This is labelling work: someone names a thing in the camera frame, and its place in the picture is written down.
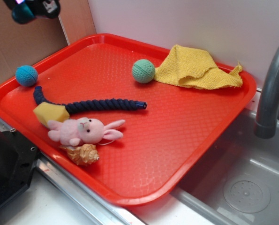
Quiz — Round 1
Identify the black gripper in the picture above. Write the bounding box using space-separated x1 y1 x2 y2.
3 0 60 24

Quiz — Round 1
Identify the brown cardboard panel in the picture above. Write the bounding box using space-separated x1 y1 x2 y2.
0 0 96 84

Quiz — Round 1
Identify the blue rubber ball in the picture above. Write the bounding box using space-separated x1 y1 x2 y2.
15 65 38 87

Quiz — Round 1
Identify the yellow sponge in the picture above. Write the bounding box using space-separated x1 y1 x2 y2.
33 102 70 127

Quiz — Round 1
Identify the pink plush bunny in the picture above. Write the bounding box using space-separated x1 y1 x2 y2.
47 117 125 147

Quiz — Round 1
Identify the green rubber ball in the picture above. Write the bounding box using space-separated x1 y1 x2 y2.
132 59 156 84

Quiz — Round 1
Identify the red plastic tray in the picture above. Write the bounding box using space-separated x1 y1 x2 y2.
0 34 256 206

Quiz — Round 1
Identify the tan seashell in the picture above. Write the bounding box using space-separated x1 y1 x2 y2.
59 144 99 166

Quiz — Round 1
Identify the yellow cloth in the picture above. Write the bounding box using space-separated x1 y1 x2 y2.
154 45 243 90

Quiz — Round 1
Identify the grey faucet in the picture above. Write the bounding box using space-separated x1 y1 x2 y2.
254 47 279 139

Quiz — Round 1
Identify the steel sink basin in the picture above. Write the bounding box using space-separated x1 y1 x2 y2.
172 110 279 225

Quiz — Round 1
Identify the dark purple rope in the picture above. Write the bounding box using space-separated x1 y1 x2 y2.
33 85 148 118

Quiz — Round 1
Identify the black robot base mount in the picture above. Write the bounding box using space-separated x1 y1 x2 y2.
0 131 39 209

